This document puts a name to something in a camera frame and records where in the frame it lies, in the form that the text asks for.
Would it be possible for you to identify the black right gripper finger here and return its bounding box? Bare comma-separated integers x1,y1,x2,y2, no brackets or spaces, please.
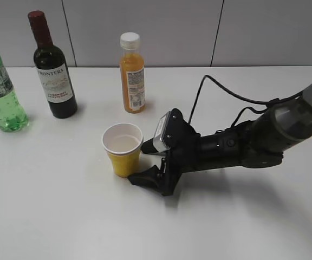
141,138,164,156
128,165,164,194

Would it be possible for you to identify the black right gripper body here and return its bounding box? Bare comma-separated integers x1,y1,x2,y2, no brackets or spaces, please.
161,108,243,196

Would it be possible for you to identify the yellow paper cup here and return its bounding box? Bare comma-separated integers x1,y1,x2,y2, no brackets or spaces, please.
101,123,144,178

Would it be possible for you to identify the green sprite bottle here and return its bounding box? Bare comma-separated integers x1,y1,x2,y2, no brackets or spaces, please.
0,56,29,132

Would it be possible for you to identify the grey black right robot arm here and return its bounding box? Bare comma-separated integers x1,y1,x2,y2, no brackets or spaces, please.
128,84,312,196

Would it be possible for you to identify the orange juice bottle white cap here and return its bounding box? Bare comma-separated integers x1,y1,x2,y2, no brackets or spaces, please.
120,32,145,114

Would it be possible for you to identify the dark red wine bottle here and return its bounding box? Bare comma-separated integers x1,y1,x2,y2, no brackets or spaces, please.
28,10,77,119

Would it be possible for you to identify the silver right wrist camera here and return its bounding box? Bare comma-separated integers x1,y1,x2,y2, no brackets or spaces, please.
152,111,171,153

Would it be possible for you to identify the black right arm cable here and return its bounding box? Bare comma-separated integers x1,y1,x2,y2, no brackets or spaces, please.
188,75,306,133

